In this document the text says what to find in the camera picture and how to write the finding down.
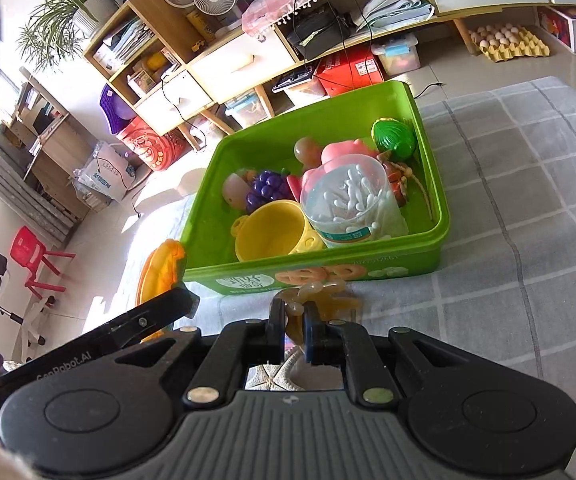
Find clear cotton swab jar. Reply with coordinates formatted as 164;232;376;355
300;155;409;248

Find purple toy grapes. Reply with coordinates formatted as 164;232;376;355
245;170;294;214

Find pink pig toy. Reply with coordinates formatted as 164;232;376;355
301;139;378;190

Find yellow green toy corn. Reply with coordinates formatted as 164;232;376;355
370;117;417;162

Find white starfish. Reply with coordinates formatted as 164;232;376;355
245;346;303;392

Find orange toy lid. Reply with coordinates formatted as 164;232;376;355
135;237;188;344

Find green plastic cookie bin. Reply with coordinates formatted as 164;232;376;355
181;80;450;295

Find red plastic chair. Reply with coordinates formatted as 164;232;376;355
10;226;75;299

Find white plastic bag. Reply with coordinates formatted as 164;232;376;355
73;141;136;202

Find pink toy ball half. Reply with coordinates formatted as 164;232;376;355
222;172;252;211

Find small orange toy figure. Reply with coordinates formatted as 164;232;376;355
382;162;414;207

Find red paper bag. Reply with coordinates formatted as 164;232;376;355
117;117;191;171

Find grey checked tablecloth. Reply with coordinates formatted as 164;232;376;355
171;75;576;480

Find red cardboard box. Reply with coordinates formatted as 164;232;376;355
315;44;384;96

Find wooden shelf unit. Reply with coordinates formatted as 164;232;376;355
84;0;213;151

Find clear plastic storage box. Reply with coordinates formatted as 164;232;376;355
371;32;421;77

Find black printer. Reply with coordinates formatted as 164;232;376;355
286;6;355;61

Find wooden tv cabinet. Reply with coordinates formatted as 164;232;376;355
190;0;576;104

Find potted green plant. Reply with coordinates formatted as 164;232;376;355
18;0;118;70

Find yellow egg tray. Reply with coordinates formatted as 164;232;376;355
468;24;551;63

